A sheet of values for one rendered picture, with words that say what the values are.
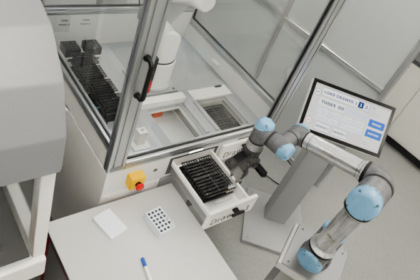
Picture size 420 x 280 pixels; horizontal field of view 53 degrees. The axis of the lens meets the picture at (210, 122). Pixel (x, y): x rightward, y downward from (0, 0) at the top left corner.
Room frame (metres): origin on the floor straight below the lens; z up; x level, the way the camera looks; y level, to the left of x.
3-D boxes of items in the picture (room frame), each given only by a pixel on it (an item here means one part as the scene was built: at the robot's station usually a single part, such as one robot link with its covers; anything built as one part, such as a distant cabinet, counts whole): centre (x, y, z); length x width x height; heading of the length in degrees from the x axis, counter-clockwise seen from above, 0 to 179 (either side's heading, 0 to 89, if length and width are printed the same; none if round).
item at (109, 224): (1.08, 0.22, 0.77); 0.13 x 0.09 x 0.02; 63
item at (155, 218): (1.18, 0.03, 0.78); 0.12 x 0.08 x 0.04; 56
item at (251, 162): (1.44, -0.22, 1.11); 0.09 x 0.08 x 0.12; 140
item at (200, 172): (1.45, -0.09, 0.87); 0.22 x 0.18 x 0.06; 50
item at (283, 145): (1.40, -0.31, 1.27); 0.11 x 0.11 x 0.08; 62
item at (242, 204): (1.32, -0.25, 0.87); 0.29 x 0.02 x 0.11; 140
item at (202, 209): (1.45, -0.09, 0.86); 0.40 x 0.26 x 0.06; 50
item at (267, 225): (2.16, -0.72, 0.51); 0.50 x 0.45 x 1.02; 6
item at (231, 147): (1.76, -0.20, 0.87); 0.29 x 0.02 x 0.11; 140
